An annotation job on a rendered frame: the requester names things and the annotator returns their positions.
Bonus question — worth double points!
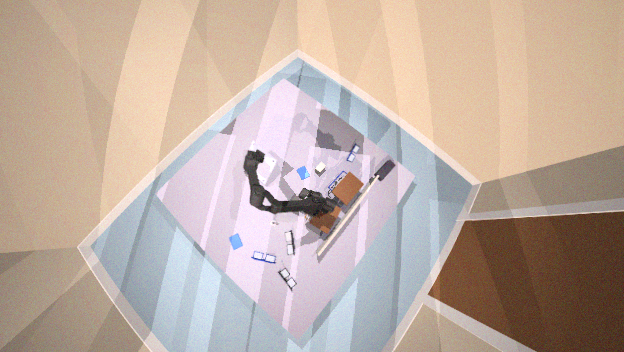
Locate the dark-framed glasses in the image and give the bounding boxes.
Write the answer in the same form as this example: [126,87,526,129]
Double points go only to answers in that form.
[251,251,276,264]

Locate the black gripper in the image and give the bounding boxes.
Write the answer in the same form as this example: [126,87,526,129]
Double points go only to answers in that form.
[298,188,329,214]

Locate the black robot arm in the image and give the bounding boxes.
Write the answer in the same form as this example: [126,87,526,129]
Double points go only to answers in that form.
[243,149,338,217]

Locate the beige flat panel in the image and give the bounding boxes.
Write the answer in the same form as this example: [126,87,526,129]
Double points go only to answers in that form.
[316,175,379,255]

